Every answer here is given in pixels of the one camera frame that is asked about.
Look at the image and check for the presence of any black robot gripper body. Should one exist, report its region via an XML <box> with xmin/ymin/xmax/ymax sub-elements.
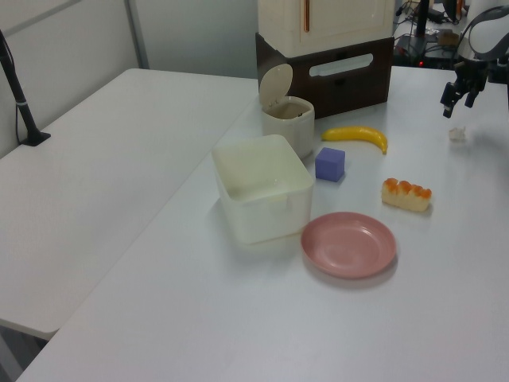
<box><xmin>453</xmin><ymin>55</ymin><xmax>491</xmax><ymax>95</ymax></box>

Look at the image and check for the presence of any cream flip-lid trash bin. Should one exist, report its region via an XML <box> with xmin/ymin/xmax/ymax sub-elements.
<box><xmin>258</xmin><ymin>63</ymin><xmax>317</xmax><ymax>160</ymax></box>

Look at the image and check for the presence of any yellow banana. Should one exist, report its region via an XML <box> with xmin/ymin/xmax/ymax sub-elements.
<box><xmin>321</xmin><ymin>125</ymin><xmax>389</xmax><ymax>155</ymax></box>

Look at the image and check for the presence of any bread with orange topping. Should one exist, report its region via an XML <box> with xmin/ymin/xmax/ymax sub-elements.
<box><xmin>381</xmin><ymin>177</ymin><xmax>433</xmax><ymax>213</ymax></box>

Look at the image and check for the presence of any purple cube block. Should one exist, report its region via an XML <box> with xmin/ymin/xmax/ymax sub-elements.
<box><xmin>314</xmin><ymin>146</ymin><xmax>346</xmax><ymax>183</ymax></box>

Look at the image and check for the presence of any pink round plate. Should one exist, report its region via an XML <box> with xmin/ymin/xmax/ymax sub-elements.
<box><xmin>300</xmin><ymin>212</ymin><xmax>398</xmax><ymax>279</ymax></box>

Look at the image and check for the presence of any cream square plastic container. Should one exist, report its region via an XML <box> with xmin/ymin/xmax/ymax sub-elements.
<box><xmin>211</xmin><ymin>134</ymin><xmax>315</xmax><ymax>244</ymax></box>

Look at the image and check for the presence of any black background stand post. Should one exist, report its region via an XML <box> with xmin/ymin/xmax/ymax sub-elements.
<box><xmin>415</xmin><ymin>0</ymin><xmax>431</xmax><ymax>37</ymax></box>

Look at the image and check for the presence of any brown box with white handle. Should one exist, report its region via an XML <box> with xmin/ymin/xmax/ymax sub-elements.
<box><xmin>254</xmin><ymin>31</ymin><xmax>394</xmax><ymax>119</ymax></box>

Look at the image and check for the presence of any white cabinet with copper handle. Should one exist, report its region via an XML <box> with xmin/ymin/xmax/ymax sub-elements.
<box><xmin>257</xmin><ymin>0</ymin><xmax>396</xmax><ymax>57</ymax></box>

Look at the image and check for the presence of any black camera stand with clamp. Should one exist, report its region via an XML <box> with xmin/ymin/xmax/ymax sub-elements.
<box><xmin>0</xmin><ymin>29</ymin><xmax>52</xmax><ymax>148</ymax></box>

